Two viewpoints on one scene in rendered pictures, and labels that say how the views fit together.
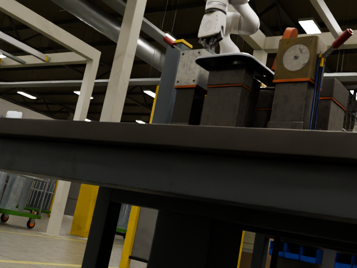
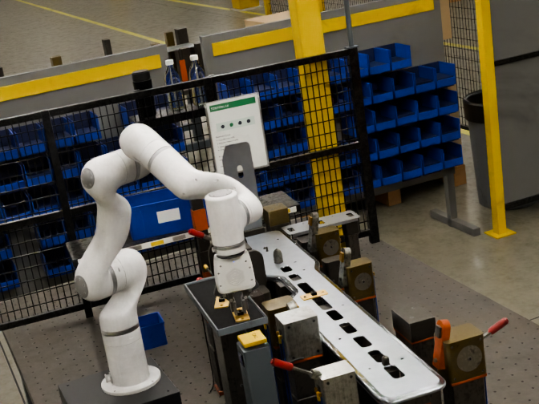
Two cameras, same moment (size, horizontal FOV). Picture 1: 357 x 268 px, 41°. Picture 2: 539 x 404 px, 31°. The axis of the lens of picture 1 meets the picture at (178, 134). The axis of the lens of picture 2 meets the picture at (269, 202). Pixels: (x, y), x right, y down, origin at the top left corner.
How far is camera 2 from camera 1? 2.54 m
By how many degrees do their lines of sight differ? 63
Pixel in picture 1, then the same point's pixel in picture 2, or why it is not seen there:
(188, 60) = (338, 388)
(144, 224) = not seen: outside the picture
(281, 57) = (455, 361)
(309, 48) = (480, 346)
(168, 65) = (259, 377)
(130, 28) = not seen: outside the picture
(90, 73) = not seen: outside the picture
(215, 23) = (249, 272)
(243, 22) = (142, 170)
